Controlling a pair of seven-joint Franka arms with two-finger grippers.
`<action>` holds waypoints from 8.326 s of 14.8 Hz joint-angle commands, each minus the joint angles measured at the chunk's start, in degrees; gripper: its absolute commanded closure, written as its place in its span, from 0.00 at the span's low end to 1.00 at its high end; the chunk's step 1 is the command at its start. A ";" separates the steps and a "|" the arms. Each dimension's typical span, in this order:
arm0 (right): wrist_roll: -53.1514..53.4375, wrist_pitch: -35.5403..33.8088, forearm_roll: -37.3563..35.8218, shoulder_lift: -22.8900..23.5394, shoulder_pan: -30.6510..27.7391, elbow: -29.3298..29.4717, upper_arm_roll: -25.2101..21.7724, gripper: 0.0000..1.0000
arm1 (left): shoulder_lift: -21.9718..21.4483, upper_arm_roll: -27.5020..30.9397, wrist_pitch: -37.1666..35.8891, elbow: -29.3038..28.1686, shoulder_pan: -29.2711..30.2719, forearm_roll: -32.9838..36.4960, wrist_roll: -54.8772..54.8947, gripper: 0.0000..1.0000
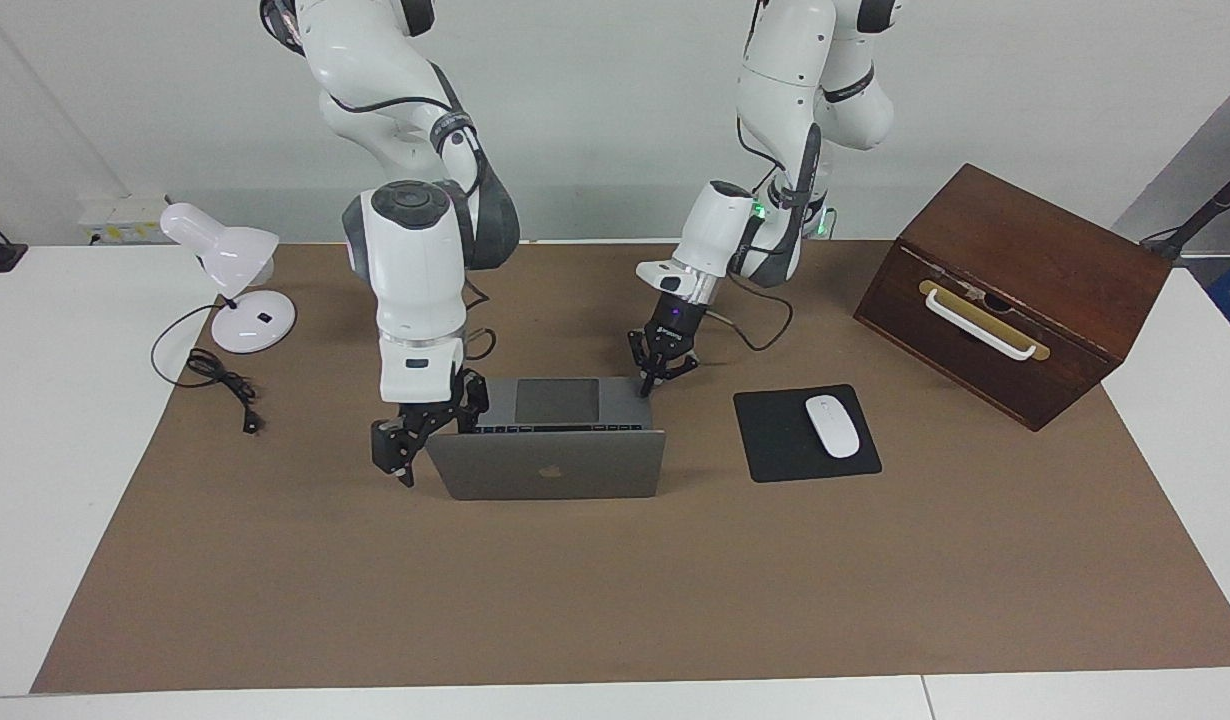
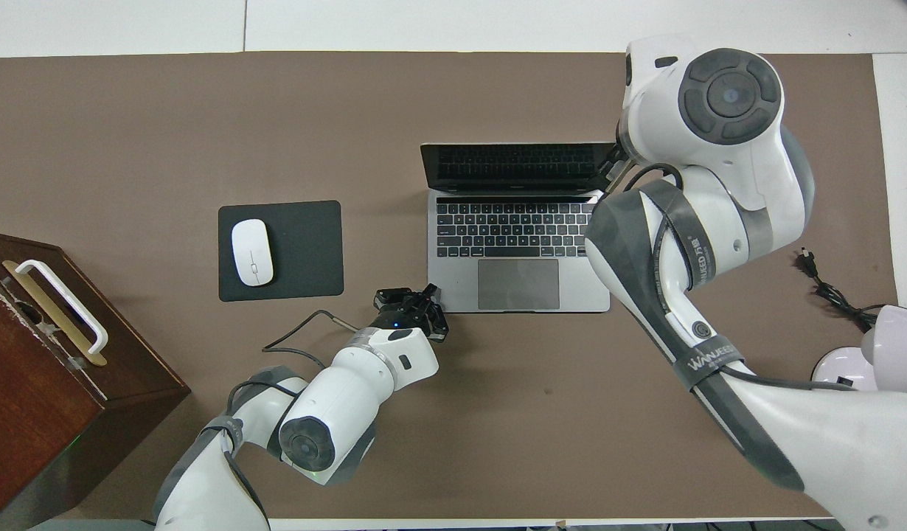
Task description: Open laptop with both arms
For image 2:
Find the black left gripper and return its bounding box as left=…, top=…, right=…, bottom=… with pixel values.
left=372, top=283, right=450, bottom=344

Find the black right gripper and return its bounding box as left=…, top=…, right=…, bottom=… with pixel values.
left=597, top=142, right=637, bottom=196

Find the grey aluminium laptop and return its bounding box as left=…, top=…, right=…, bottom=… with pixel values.
left=420, top=142, right=625, bottom=313

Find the black mouse pad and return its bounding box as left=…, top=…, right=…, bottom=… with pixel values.
left=218, top=200, right=344, bottom=302

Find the white computer mouse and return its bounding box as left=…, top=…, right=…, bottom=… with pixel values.
left=231, top=219, right=274, bottom=287

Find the brown table mat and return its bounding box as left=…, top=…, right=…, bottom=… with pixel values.
left=0, top=52, right=907, bottom=521

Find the white desk lamp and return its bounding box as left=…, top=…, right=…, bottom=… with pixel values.
left=811, top=305, right=907, bottom=393

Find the dark brown wooden box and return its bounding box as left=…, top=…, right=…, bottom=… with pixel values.
left=0, top=230, right=192, bottom=531

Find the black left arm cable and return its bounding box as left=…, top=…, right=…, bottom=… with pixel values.
left=261, top=309, right=369, bottom=369

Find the black lamp power cable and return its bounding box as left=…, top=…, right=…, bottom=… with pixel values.
left=795, top=249, right=878, bottom=330

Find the white box handle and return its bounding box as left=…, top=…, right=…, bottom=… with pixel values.
left=15, top=260, right=109, bottom=355

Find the gold handle plate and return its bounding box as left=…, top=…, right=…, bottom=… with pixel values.
left=1, top=260, right=108, bottom=367

